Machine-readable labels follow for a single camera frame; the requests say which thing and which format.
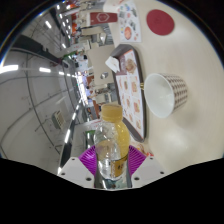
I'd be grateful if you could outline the dark brown food tray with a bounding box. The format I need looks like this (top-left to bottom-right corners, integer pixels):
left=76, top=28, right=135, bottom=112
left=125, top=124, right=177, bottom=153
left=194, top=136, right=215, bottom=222
left=110, top=44, right=148, bottom=144

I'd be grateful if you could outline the red paper cup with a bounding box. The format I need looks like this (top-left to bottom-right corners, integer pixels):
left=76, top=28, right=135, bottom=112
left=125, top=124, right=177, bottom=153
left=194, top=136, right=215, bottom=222
left=87, top=11, right=119, bottom=27

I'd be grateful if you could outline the clear bottle with yellow cap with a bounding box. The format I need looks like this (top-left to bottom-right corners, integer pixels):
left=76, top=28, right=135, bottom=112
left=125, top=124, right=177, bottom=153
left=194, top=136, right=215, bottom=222
left=93, top=103, right=131, bottom=190

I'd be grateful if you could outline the ceiling air conditioner unit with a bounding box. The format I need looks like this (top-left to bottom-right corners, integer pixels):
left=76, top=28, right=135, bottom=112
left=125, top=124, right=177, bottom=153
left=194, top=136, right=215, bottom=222
left=51, top=109, right=66, bottom=130

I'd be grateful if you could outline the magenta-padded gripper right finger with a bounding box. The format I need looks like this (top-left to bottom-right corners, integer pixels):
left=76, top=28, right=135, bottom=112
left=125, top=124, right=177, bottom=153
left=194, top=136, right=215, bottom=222
left=126, top=144, right=166, bottom=189

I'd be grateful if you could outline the group of ceiling lights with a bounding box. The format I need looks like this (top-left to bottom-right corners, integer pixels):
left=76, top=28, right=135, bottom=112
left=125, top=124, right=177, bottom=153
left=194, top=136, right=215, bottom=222
left=0, top=3, right=91, bottom=174

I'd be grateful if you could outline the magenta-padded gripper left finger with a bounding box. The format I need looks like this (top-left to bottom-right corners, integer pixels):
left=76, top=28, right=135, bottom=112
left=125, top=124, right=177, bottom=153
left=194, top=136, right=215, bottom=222
left=57, top=145, right=98, bottom=189

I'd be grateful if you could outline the group of beige chairs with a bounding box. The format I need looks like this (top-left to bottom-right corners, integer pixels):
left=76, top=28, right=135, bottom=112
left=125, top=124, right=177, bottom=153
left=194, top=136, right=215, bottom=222
left=63, top=0, right=114, bottom=111

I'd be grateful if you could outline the white paper napkin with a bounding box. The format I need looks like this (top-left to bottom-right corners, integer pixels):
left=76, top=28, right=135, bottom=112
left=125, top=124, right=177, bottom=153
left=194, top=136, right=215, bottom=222
left=104, top=55, right=121, bottom=74

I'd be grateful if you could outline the white cup with dotted pattern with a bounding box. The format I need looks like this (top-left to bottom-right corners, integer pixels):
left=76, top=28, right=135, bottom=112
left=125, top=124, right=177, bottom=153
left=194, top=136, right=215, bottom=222
left=143, top=72, right=189, bottom=120

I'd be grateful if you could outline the flat round red coaster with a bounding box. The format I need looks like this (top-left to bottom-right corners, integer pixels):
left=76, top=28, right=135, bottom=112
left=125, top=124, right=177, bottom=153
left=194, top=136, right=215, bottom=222
left=145, top=8, right=176, bottom=37

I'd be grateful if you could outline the colourful printed flyer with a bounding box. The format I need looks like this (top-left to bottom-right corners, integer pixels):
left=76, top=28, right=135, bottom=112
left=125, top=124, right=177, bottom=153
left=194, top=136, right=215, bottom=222
left=116, top=1, right=143, bottom=44

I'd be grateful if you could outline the printed paper tray liner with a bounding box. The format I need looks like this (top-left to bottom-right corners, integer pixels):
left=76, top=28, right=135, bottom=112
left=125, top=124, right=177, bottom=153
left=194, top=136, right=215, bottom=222
left=114, top=49, right=146, bottom=139

